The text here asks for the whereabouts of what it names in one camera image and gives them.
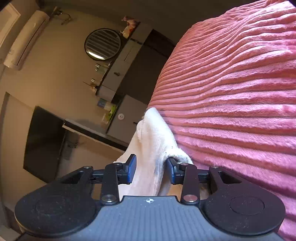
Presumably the pink plush toy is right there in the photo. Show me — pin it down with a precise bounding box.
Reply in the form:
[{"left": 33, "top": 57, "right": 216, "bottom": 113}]
[{"left": 121, "top": 16, "right": 140, "bottom": 39}]

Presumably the black wall television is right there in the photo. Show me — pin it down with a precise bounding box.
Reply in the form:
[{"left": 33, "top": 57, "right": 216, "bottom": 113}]
[{"left": 23, "top": 106, "right": 66, "bottom": 183}]

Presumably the white ribbed knit sweater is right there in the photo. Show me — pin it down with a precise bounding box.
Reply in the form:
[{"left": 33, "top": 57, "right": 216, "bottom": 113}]
[{"left": 116, "top": 108, "right": 193, "bottom": 199}]

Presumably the round black framed mirror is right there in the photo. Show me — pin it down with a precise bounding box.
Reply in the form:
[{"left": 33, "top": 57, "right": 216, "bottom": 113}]
[{"left": 84, "top": 28, "right": 121, "bottom": 61}]

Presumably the pink ribbed plush bedspread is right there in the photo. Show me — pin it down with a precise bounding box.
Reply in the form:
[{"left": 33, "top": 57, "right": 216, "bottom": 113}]
[{"left": 149, "top": 1, "right": 295, "bottom": 240}]

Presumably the grey vanity desk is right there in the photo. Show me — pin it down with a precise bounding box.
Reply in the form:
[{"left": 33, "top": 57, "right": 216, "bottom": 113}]
[{"left": 96, "top": 22, "right": 176, "bottom": 103}]

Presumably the white wall air conditioner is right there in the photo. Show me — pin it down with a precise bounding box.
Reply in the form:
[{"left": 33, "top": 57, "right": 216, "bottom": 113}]
[{"left": 4, "top": 10, "right": 50, "bottom": 70}]

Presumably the grey drawer nightstand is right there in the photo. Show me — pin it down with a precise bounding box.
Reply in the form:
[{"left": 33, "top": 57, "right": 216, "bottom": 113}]
[{"left": 107, "top": 95, "right": 147, "bottom": 143}]

